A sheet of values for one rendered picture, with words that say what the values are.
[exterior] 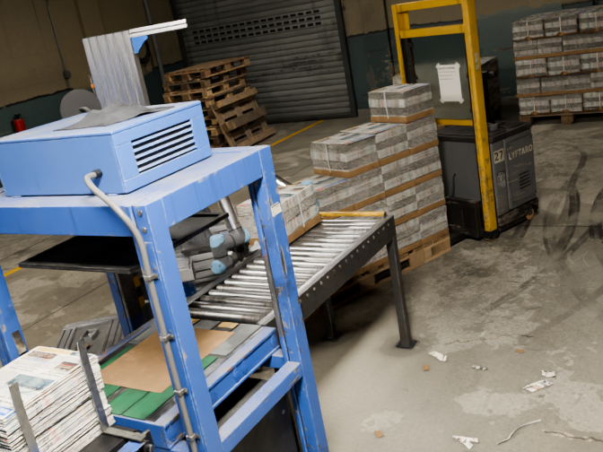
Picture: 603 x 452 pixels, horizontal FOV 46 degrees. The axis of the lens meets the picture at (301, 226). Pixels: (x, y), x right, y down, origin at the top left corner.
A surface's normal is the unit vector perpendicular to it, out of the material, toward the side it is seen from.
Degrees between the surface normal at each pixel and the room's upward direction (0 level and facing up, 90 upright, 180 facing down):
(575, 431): 0
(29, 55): 90
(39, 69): 90
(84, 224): 90
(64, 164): 90
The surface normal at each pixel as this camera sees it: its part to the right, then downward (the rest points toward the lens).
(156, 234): 0.85, 0.01
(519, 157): 0.59, 0.15
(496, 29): -0.49, 0.35
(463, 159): -0.78, 0.32
